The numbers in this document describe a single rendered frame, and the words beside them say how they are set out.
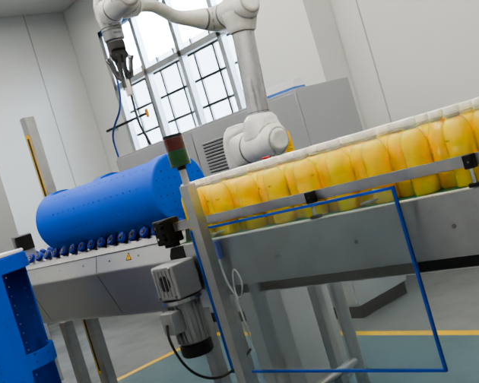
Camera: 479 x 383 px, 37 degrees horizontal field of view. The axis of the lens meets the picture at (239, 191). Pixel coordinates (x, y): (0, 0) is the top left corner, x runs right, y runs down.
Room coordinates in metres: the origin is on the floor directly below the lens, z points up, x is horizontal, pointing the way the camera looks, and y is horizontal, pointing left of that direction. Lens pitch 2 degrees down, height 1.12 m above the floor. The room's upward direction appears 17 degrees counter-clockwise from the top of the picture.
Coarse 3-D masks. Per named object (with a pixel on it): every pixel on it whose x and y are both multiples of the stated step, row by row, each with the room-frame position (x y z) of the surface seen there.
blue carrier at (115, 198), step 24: (144, 168) 2.73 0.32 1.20; (168, 168) 2.72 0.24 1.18; (192, 168) 2.81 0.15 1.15; (72, 192) 3.09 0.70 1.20; (96, 192) 2.92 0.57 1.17; (120, 192) 2.79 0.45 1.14; (144, 192) 2.68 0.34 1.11; (168, 192) 2.70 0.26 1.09; (48, 216) 3.18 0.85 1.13; (72, 216) 3.03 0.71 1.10; (96, 216) 2.92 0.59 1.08; (120, 216) 2.82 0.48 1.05; (144, 216) 2.73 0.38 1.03; (168, 216) 2.68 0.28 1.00; (48, 240) 3.23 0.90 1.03; (72, 240) 3.13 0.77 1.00; (96, 240) 3.07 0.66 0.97
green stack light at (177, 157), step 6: (174, 150) 2.16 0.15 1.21; (180, 150) 2.16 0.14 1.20; (186, 150) 2.18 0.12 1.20; (168, 156) 2.17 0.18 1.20; (174, 156) 2.16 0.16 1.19; (180, 156) 2.16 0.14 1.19; (186, 156) 2.17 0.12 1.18; (174, 162) 2.16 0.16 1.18; (180, 162) 2.16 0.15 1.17; (186, 162) 2.16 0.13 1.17
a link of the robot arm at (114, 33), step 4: (104, 28) 3.01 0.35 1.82; (108, 28) 3.01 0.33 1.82; (112, 28) 3.01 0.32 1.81; (116, 28) 3.01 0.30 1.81; (120, 28) 3.03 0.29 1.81; (104, 32) 3.02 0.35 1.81; (108, 32) 3.01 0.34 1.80; (112, 32) 3.01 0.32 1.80; (116, 32) 3.02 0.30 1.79; (120, 32) 3.03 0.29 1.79; (104, 36) 3.02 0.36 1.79; (108, 36) 3.01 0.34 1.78; (112, 36) 3.01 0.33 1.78; (116, 36) 3.01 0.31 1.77; (120, 36) 3.02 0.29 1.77; (124, 36) 3.04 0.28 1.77; (104, 40) 3.03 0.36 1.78; (108, 40) 3.02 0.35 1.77; (112, 40) 3.02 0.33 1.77
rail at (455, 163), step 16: (448, 160) 1.76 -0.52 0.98; (384, 176) 1.89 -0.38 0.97; (400, 176) 1.85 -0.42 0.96; (416, 176) 1.82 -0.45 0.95; (304, 192) 2.08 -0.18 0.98; (320, 192) 2.04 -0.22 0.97; (336, 192) 2.00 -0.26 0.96; (240, 208) 2.27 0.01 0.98; (256, 208) 2.22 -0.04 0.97; (272, 208) 2.17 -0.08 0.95; (176, 224) 2.49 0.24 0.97
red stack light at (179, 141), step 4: (176, 136) 2.16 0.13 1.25; (180, 136) 2.17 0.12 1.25; (164, 140) 2.17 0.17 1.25; (168, 140) 2.16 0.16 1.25; (172, 140) 2.16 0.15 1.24; (176, 140) 2.16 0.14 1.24; (180, 140) 2.17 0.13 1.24; (164, 144) 2.17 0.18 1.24; (168, 144) 2.16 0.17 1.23; (172, 144) 2.16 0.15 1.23; (176, 144) 2.16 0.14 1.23; (180, 144) 2.16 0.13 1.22; (184, 144) 2.17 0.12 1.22; (168, 148) 2.16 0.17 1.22; (172, 148) 2.16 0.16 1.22; (176, 148) 2.16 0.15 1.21; (180, 148) 2.16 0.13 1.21; (168, 152) 2.17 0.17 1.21
